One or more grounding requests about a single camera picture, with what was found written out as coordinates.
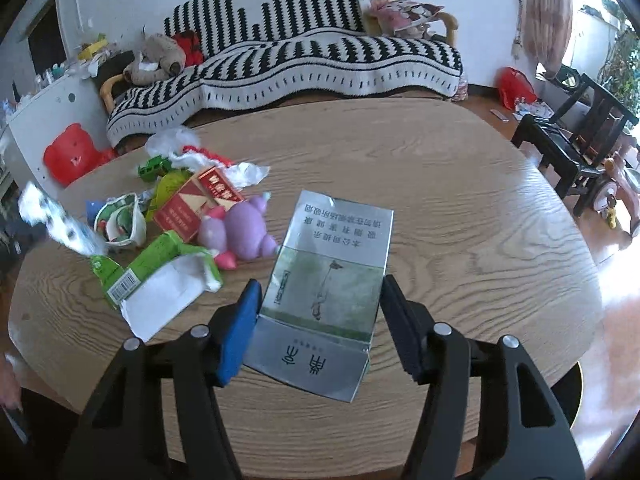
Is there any white cabinet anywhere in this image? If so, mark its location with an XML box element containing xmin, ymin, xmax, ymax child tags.
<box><xmin>1</xmin><ymin>74</ymin><xmax>110</xmax><ymax>197</ymax></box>

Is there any purple pink toy pig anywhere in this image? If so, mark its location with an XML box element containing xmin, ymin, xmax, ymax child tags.
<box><xmin>198</xmin><ymin>193</ymin><xmax>279</xmax><ymax>270</ymax></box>

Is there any brown plush toy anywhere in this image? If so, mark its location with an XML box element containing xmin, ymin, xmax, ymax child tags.
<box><xmin>122</xmin><ymin>34</ymin><xmax>186</xmax><ymax>87</ymax></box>

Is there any green white torn carton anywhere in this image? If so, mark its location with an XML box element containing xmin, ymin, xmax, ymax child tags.
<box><xmin>91</xmin><ymin>231</ymin><xmax>222</xmax><ymax>342</ymax></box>

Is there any patterned curtain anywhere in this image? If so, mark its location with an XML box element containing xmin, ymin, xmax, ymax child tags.
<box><xmin>524</xmin><ymin>0</ymin><xmax>573</xmax><ymax>77</ymax></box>

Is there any grey cigarette carton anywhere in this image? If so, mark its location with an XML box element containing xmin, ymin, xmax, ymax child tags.
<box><xmin>243</xmin><ymin>191</ymin><xmax>394</xmax><ymax>402</ymax></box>

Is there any potted green plant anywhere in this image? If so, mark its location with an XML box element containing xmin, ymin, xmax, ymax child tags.
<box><xmin>598</xmin><ymin>0</ymin><xmax>639</xmax><ymax>116</ymax></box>

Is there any yellow-green snack packet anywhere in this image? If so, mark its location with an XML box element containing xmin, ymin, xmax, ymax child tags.
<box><xmin>145</xmin><ymin>169</ymin><xmax>192</xmax><ymax>222</ymax></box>

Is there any white paper snack bag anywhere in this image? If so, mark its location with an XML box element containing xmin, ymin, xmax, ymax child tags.
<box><xmin>93</xmin><ymin>193</ymin><xmax>146</xmax><ymax>250</ymax></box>

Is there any striped black white sofa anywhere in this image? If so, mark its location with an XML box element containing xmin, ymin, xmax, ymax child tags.
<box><xmin>106</xmin><ymin>0</ymin><xmax>463</xmax><ymax>145</ymax></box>

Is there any red bear-shaped stool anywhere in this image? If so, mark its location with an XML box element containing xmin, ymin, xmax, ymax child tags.
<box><xmin>43</xmin><ymin>122</ymin><xmax>116</xmax><ymax>188</ymax></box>

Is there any black wooden chair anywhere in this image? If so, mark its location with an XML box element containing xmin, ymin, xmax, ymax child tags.
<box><xmin>511</xmin><ymin>74</ymin><xmax>639</xmax><ymax>217</ymax></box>

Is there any green toy truck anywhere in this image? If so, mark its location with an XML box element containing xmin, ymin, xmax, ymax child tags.
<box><xmin>138</xmin><ymin>155</ymin><xmax>172</xmax><ymax>183</ymax></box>

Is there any person left hand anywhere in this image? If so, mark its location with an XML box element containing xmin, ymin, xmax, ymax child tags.
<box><xmin>0</xmin><ymin>353</ymin><xmax>22</xmax><ymax>410</ymax></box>

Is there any floral pink cushion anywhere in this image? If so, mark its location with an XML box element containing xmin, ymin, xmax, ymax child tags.
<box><xmin>368</xmin><ymin>0</ymin><xmax>444</xmax><ymax>39</ymax></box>

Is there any red plush toy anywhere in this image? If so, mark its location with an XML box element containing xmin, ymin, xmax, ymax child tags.
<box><xmin>172</xmin><ymin>30</ymin><xmax>204</xmax><ymax>67</ymax></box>

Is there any pink children tricycle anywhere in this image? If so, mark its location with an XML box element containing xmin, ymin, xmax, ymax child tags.
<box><xmin>591</xmin><ymin>133</ymin><xmax>639</xmax><ymax>237</ymax></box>

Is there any white crumpled tissue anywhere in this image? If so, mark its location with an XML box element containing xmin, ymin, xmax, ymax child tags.
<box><xmin>167</xmin><ymin>146</ymin><xmax>270</xmax><ymax>190</ymax></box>

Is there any red plastic bag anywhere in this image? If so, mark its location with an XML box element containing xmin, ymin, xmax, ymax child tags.
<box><xmin>496</xmin><ymin>67</ymin><xmax>537</xmax><ymax>112</ymax></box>

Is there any round wooden table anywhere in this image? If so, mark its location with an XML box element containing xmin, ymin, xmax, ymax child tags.
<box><xmin>9</xmin><ymin>98</ymin><xmax>602</xmax><ymax>478</ymax></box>

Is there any clear plastic bag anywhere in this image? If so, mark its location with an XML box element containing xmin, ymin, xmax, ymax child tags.
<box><xmin>144</xmin><ymin>126</ymin><xmax>201</xmax><ymax>157</ymax></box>

